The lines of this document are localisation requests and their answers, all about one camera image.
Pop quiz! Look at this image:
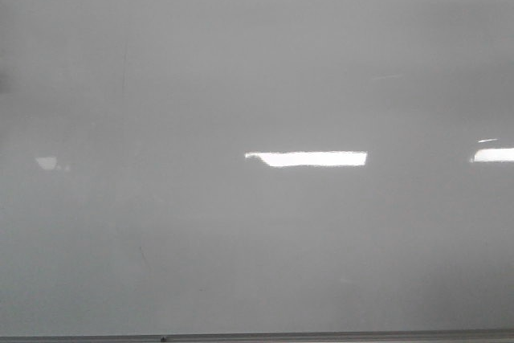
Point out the white whiteboard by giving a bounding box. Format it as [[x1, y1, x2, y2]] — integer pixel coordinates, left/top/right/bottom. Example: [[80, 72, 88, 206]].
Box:
[[1, 0, 513, 336]]

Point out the aluminium whiteboard frame edge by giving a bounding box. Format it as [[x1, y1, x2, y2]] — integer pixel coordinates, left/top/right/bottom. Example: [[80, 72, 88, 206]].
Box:
[[1, 329, 513, 342]]

